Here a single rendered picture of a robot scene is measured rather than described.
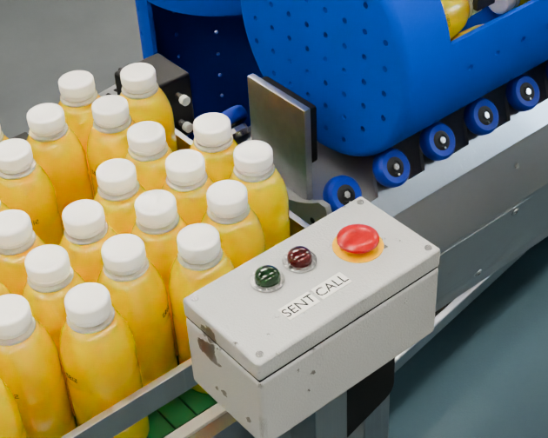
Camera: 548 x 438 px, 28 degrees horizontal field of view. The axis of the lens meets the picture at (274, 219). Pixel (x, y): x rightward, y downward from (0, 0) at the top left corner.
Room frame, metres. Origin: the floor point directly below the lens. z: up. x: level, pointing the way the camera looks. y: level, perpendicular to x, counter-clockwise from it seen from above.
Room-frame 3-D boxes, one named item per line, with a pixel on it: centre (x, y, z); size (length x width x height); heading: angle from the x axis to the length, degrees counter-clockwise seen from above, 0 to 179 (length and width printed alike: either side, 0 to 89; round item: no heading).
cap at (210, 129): (0.93, 0.06, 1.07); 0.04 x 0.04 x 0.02
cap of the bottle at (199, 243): (0.75, 0.07, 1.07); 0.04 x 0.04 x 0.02
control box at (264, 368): (0.67, -0.03, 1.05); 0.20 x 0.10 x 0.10; 127
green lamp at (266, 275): (0.66, 0.01, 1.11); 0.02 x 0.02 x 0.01
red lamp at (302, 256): (0.68, -0.02, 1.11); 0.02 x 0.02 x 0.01
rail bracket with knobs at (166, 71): (1.16, 0.14, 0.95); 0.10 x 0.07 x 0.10; 37
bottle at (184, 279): (0.75, 0.07, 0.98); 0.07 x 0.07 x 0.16
